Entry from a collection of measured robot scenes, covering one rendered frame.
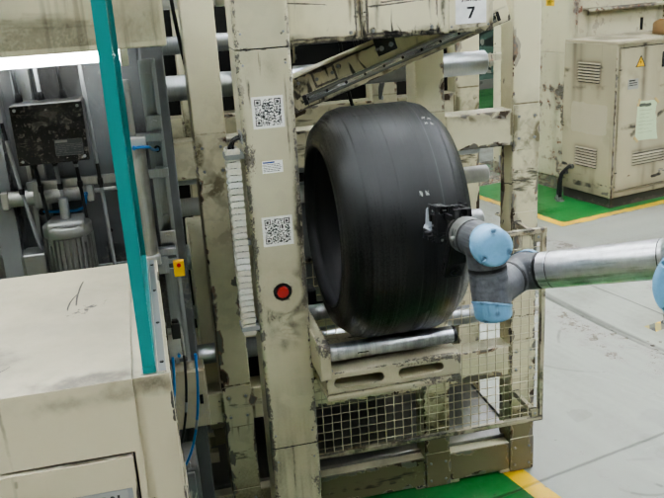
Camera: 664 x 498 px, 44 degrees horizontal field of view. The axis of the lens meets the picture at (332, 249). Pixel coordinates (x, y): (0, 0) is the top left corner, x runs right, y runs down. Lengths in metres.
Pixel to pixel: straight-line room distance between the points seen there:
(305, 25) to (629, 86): 4.61
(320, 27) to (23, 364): 1.26
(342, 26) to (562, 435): 1.98
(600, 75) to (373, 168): 4.82
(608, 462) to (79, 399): 2.47
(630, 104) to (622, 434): 3.55
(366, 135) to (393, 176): 0.13
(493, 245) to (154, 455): 0.71
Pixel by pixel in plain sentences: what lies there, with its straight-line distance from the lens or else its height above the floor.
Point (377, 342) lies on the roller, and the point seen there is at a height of 0.92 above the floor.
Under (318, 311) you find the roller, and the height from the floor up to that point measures 0.91.
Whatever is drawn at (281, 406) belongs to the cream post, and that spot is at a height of 0.74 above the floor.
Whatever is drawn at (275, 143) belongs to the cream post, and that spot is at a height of 1.43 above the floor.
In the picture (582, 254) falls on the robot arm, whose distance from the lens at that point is 1.65.
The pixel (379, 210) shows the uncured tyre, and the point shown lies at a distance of 1.86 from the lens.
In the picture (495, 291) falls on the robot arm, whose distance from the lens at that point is 1.60.
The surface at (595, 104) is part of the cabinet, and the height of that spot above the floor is 0.78.
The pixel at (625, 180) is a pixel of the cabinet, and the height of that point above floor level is 0.20.
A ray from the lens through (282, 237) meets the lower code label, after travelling 2.03.
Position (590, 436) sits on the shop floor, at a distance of 3.55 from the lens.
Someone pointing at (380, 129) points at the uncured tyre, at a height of 1.45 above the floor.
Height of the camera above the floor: 1.80
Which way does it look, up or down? 18 degrees down
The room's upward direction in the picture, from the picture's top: 3 degrees counter-clockwise
